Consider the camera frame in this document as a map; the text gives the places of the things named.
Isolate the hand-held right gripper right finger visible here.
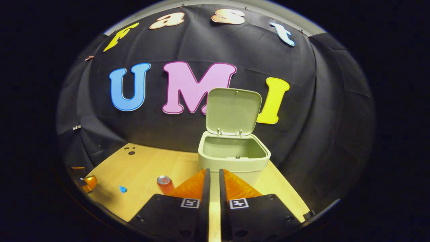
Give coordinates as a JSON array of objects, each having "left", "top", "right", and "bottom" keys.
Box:
[{"left": 219, "top": 168, "right": 303, "bottom": 242}]

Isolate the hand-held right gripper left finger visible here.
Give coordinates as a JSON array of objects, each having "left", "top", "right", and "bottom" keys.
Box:
[{"left": 129, "top": 168, "right": 211, "bottom": 242}]

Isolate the red pop can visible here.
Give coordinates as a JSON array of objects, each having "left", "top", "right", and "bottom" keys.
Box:
[{"left": 157, "top": 175, "right": 175, "bottom": 196}]

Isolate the pale green garbage bin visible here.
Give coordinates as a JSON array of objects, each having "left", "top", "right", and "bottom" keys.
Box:
[{"left": 198, "top": 87, "right": 271, "bottom": 187}]

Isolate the wooden desktop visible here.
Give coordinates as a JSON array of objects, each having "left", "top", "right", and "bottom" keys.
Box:
[{"left": 86, "top": 143, "right": 311, "bottom": 242}]

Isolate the black backdrop cloth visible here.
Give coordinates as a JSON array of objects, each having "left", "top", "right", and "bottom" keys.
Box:
[{"left": 55, "top": 3, "right": 375, "bottom": 215}]

